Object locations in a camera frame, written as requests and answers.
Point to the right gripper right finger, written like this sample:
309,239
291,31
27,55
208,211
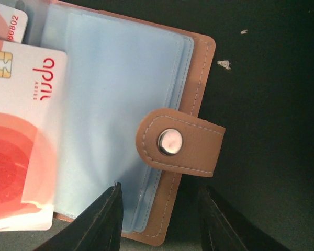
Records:
222,227

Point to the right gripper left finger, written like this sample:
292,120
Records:
99,227

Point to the red white credit card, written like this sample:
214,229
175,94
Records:
13,23
31,87

